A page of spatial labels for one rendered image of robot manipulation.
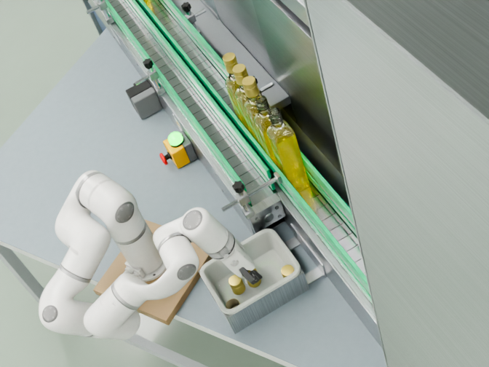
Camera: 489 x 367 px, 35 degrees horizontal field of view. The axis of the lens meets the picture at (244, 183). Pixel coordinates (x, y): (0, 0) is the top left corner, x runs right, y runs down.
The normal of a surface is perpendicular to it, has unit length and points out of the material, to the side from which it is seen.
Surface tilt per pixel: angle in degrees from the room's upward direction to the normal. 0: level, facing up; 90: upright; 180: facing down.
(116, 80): 0
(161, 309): 1
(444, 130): 90
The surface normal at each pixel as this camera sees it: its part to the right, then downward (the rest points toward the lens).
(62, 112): -0.24, -0.62
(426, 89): -0.86, 0.49
